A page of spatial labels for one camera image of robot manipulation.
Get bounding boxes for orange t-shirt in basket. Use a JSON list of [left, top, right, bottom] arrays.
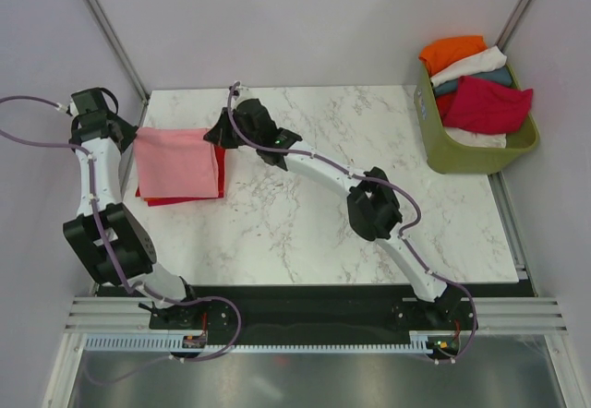
[[418, 35, 488, 76]]

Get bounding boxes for left aluminium frame post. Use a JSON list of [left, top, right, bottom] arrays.
[[83, 0, 150, 105]]

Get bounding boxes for crimson t-shirt in basket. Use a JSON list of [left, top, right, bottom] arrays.
[[441, 76, 534, 135]]

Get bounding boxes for white slotted cable duct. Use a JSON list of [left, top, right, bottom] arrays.
[[84, 332, 459, 354]]

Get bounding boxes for pink t-shirt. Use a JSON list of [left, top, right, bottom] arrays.
[[133, 127, 219, 199]]

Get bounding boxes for teal t-shirt in basket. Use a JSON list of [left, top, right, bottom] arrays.
[[432, 66, 513, 98]]

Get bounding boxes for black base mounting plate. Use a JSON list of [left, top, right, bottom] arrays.
[[98, 282, 545, 345]]

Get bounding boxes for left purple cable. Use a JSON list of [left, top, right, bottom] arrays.
[[0, 96, 244, 386]]

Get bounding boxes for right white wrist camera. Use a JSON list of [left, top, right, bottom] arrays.
[[230, 81, 253, 102]]

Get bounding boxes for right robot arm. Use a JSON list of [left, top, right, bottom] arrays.
[[205, 88, 463, 329]]

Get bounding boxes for red t-shirt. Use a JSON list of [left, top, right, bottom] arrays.
[[135, 146, 226, 205], [435, 92, 456, 120]]

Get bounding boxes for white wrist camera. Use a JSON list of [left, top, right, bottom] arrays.
[[54, 103, 74, 117], [230, 81, 253, 102]]

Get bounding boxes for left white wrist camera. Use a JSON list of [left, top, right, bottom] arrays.
[[54, 103, 74, 117]]

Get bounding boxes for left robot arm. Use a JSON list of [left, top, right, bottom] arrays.
[[63, 88, 203, 328]]

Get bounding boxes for olive green plastic basket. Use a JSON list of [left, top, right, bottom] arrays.
[[414, 65, 539, 174]]

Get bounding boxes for right aluminium frame post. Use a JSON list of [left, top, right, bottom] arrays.
[[495, 0, 534, 51]]

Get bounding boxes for red t-shirt in basket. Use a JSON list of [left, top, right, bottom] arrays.
[[435, 92, 456, 120]]

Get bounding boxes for white cloth basket bottom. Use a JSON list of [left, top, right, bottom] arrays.
[[445, 127, 506, 149]]

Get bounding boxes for aluminium frame post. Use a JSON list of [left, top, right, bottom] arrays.
[[83, 0, 150, 105], [495, 0, 534, 51]]

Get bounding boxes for white t-shirt in basket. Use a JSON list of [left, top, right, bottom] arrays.
[[430, 46, 507, 88]]

